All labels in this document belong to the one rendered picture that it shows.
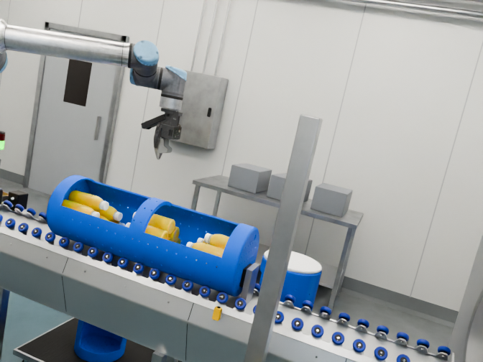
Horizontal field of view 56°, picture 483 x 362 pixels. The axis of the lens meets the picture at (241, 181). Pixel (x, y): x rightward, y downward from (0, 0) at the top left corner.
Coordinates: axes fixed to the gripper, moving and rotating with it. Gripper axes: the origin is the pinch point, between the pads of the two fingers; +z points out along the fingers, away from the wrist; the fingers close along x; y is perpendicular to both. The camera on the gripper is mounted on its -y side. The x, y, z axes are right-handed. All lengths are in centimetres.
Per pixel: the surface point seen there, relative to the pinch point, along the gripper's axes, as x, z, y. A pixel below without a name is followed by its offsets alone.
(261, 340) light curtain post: -36, 43, 67
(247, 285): -5, 40, 51
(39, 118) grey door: 322, 43, -354
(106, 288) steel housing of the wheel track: -14, 56, -5
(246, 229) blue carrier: -3.6, 18.6, 45.5
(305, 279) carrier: 27, 42, 68
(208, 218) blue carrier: 8.6, 22.1, 24.7
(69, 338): 44, 126, -60
